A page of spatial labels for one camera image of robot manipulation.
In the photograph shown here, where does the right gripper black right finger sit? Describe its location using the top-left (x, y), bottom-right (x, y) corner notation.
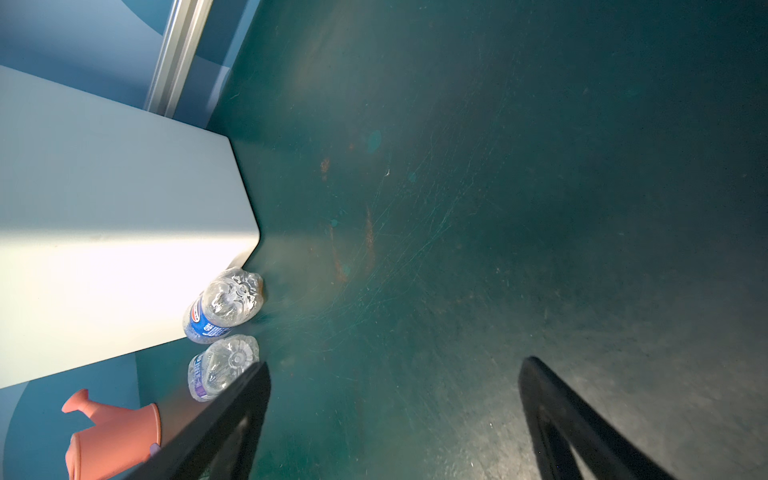
top-left (518, 356), bottom-right (673, 480)

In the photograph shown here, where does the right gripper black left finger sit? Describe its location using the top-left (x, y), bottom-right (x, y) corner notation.
top-left (129, 362), bottom-right (271, 480)

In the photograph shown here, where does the white plastic trash bin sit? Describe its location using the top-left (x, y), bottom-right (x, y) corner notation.
top-left (1, 67), bottom-right (260, 387)

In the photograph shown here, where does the pink watering can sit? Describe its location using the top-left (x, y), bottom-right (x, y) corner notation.
top-left (62, 389), bottom-right (162, 479)

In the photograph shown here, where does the aluminium frame back rail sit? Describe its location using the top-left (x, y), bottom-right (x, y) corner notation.
top-left (144, 0), bottom-right (214, 118)

